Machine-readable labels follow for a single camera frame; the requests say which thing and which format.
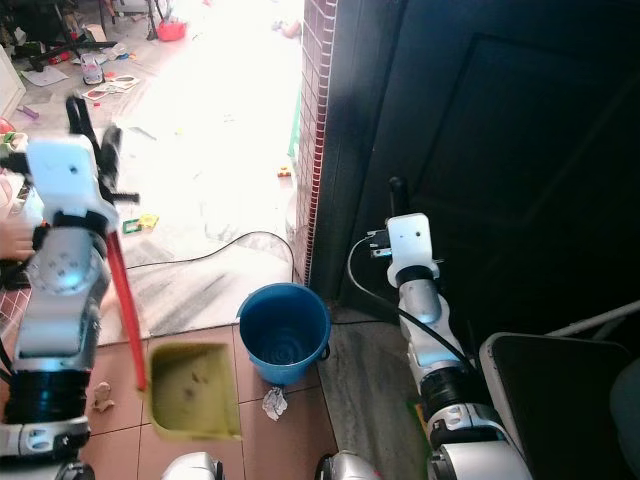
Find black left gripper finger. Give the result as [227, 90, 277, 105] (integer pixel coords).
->
[65, 94, 102, 153]
[99, 124, 125, 177]

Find yellow-green dustpan with red handle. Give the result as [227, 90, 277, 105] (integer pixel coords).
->
[105, 232, 244, 443]

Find person's hand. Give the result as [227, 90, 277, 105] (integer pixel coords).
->
[0, 214, 40, 263]

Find black door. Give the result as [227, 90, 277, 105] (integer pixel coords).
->
[304, 0, 640, 333]

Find green plastic stool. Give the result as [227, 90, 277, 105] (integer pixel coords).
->
[287, 84, 307, 162]

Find red plastic basin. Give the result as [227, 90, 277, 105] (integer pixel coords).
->
[156, 17, 190, 44]

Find blue plastic bucket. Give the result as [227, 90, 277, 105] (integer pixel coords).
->
[237, 282, 333, 388]

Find brown crumpled paper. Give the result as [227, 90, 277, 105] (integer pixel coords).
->
[92, 382, 119, 414]

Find white crumpled paper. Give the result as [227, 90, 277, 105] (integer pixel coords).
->
[261, 387, 290, 422]

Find black panel with white rim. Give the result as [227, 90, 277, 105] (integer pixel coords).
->
[477, 331, 640, 480]

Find silver right robot leg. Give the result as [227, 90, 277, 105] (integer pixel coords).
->
[314, 449, 392, 480]

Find silver robot leg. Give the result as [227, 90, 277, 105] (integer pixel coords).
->
[159, 451, 224, 480]
[314, 449, 392, 480]

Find silver left robot leg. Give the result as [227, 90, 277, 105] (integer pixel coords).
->
[159, 451, 224, 480]

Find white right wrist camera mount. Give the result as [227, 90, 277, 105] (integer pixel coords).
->
[387, 212, 444, 277]

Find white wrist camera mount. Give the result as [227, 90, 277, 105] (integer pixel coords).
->
[24, 136, 113, 233]
[387, 212, 444, 277]

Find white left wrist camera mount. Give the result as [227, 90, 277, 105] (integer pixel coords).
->
[24, 136, 113, 233]

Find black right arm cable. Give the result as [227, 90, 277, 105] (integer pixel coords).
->
[346, 234, 477, 369]

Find black floor cable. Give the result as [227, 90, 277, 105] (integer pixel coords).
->
[125, 229, 307, 287]

